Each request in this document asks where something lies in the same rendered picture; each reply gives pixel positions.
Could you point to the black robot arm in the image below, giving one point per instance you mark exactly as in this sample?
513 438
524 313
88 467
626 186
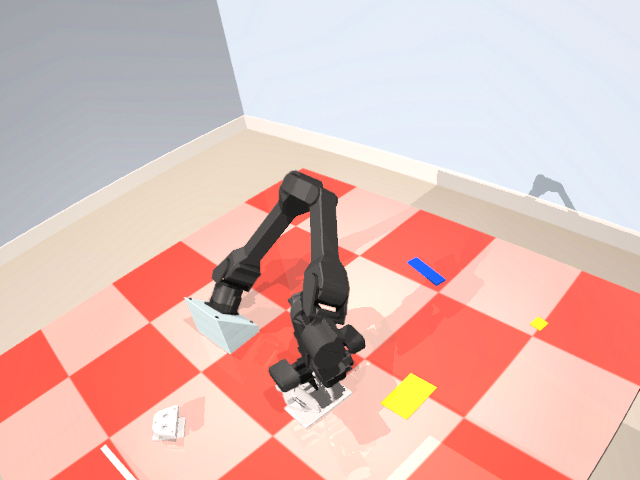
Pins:
325 279

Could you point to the yellow flat rectangular plate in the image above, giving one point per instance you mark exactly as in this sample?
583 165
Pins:
408 396

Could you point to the blue flat bar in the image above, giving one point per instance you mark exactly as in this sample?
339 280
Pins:
426 271

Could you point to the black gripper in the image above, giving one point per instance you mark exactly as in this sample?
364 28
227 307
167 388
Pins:
288 377

